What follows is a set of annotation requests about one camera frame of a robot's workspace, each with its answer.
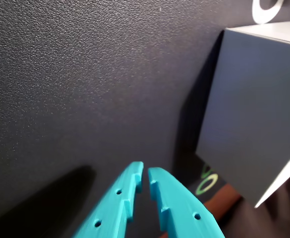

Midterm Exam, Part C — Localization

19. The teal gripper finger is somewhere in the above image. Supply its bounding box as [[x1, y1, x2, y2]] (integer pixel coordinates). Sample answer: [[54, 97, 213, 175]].
[[71, 161, 144, 238], [148, 167, 226, 238]]

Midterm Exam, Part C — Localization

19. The black mat with white letters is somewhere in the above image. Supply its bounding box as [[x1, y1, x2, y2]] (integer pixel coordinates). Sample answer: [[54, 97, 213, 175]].
[[0, 0, 290, 238]]

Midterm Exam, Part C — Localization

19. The white open cardboard box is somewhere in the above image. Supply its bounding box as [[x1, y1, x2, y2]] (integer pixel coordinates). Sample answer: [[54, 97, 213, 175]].
[[195, 21, 290, 209]]

